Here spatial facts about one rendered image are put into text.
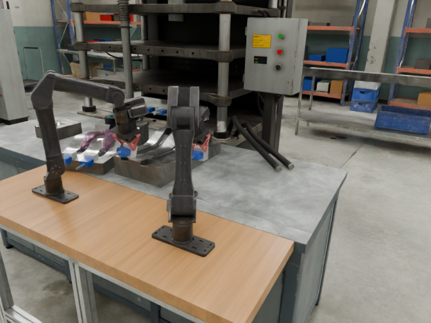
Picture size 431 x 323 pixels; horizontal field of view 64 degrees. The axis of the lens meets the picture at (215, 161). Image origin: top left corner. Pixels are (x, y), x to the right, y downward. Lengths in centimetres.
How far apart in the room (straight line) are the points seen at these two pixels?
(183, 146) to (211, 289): 40
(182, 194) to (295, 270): 49
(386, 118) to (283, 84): 298
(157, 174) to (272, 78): 93
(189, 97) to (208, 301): 57
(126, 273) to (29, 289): 138
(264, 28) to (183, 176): 121
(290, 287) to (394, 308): 106
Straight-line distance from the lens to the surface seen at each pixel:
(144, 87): 244
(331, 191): 150
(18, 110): 574
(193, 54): 217
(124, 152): 146
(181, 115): 99
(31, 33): 925
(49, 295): 226
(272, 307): 142
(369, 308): 222
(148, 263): 103
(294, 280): 129
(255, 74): 204
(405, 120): 483
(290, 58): 196
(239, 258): 104
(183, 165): 100
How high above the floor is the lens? 143
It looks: 22 degrees down
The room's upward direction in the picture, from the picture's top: 1 degrees clockwise
